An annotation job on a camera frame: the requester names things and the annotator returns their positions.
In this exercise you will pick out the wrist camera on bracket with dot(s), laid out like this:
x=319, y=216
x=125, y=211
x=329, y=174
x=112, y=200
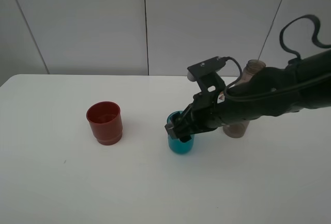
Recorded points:
x=206, y=75

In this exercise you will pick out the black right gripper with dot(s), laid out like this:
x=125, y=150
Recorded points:
x=201, y=116

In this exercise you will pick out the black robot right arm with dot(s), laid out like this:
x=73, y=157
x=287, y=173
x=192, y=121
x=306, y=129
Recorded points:
x=303, y=84

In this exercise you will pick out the red plastic cup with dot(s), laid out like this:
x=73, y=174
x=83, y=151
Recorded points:
x=105, y=122

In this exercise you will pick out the brown translucent plastic bottle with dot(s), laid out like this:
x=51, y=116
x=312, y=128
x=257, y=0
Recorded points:
x=252, y=67

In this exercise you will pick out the blue translucent plastic cup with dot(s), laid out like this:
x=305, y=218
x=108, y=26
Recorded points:
x=180, y=146

